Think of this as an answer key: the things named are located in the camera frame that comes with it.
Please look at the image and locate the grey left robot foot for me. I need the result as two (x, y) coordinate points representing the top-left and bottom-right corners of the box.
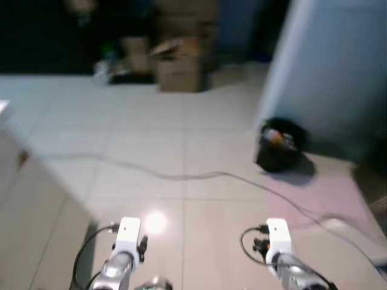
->
(134, 276), (175, 290)

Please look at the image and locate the pink floor mat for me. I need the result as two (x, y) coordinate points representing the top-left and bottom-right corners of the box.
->
(266, 172), (379, 233)

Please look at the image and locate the black trash bin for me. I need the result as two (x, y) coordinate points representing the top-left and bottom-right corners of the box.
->
(255, 117), (304, 173)

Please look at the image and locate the open brown cardboard box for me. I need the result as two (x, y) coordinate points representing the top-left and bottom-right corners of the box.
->
(150, 37), (209, 93)

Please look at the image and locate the white plastic bottle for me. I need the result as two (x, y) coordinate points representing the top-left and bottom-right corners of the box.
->
(94, 57), (119, 85)

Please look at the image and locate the grey refrigerator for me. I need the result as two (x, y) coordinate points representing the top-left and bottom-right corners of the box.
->
(253, 0), (387, 161)

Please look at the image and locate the small brown cardboard box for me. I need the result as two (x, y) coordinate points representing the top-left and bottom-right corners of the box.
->
(120, 35), (152, 74)

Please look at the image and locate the tall brown cardboard box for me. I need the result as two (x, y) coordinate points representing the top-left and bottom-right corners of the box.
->
(151, 0), (220, 42)

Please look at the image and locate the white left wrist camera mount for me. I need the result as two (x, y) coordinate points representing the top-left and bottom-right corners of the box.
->
(115, 217), (143, 256)

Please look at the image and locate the grey floor cable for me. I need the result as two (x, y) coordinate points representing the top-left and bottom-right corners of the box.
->
(42, 154), (387, 266)

